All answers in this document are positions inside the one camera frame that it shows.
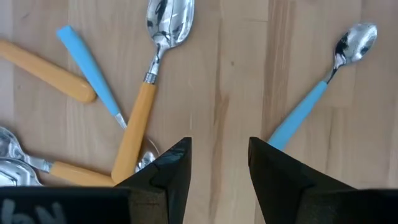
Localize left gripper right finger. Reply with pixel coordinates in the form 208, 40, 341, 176
248, 136, 356, 224

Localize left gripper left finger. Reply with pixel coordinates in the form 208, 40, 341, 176
116, 136, 193, 224

